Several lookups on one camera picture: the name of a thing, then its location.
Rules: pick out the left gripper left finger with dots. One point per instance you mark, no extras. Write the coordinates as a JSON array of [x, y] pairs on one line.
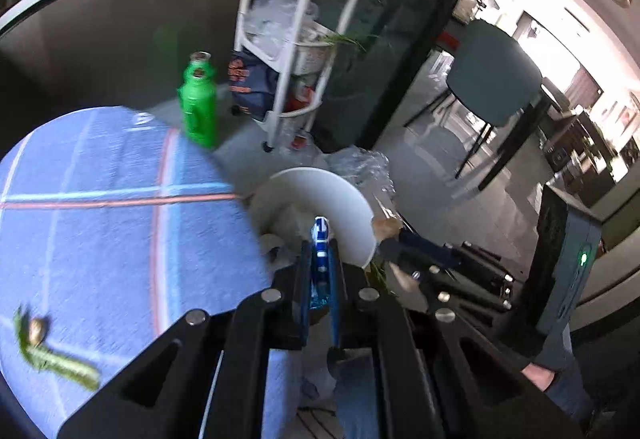
[[302, 293]]

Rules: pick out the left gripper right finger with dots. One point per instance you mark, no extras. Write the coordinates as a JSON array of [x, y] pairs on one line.
[[336, 294]]

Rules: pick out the blue small wrapper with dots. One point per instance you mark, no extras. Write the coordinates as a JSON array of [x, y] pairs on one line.
[[320, 239]]

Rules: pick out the white trash bin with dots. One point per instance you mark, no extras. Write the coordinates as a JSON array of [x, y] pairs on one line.
[[319, 193]]

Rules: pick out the clear plastic bag on floor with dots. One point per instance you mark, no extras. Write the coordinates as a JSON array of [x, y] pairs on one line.
[[369, 171]]

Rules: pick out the teal dining chair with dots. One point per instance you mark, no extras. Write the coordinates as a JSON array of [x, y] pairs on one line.
[[494, 78]]

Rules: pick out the blue plaid tablecloth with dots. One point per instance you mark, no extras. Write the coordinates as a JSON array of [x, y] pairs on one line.
[[113, 225]]

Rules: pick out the dark blue snack bag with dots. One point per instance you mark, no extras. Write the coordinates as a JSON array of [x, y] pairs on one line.
[[252, 83]]

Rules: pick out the green thermos front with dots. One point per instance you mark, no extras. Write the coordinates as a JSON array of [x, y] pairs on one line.
[[198, 104]]

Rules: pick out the green thermos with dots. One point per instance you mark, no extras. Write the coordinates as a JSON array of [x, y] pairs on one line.
[[198, 104], [200, 60]]

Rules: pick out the green thermos rear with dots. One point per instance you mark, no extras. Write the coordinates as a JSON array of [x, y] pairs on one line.
[[200, 60]]

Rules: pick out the green vegetable scrap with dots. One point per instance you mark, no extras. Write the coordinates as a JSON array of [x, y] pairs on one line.
[[42, 358]]

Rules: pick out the white storage rack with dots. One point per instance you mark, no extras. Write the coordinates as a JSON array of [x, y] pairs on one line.
[[299, 39]]

